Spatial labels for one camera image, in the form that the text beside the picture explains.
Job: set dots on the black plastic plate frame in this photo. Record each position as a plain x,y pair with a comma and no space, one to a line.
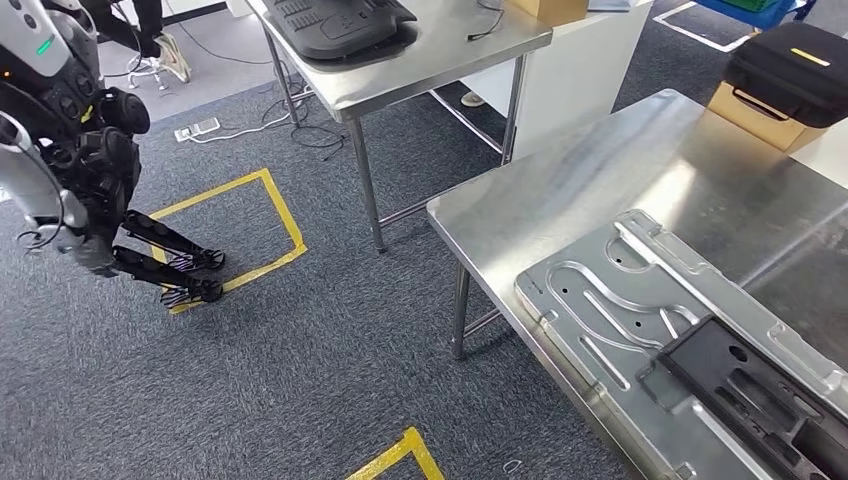
696,358

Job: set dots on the stainless steel workbench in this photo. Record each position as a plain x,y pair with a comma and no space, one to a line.
596,166

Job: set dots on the black moulded plastic part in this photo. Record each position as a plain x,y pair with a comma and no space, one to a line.
331,26

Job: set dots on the yellow floor tape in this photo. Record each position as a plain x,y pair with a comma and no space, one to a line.
286,222
404,450

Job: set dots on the person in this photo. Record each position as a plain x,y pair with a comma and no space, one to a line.
149,26
472,99

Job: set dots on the steel side table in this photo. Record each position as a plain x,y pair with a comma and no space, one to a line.
397,73

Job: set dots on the stamped grey metal panel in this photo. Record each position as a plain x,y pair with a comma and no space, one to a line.
596,311

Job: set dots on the white table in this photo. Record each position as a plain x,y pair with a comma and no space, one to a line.
570,79

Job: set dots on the small white floor scrap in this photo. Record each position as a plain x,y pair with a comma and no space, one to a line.
513,466

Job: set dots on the white power strip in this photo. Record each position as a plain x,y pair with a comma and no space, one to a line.
197,130

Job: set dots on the cardboard box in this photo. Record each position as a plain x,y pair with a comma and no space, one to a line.
755,119
550,10

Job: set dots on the grey flat object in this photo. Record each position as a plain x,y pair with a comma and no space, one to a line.
613,5

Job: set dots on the white chair base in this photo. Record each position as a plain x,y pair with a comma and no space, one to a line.
146,73

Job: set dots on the silver black humanoid robot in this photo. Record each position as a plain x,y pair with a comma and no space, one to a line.
99,172

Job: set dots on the white floor tape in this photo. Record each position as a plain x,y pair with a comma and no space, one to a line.
702,38

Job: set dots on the green plastic crate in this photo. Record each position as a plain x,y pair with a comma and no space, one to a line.
748,5

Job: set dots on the black case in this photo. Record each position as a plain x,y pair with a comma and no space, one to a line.
788,73

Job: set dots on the white desk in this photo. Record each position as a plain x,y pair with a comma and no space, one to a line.
828,166

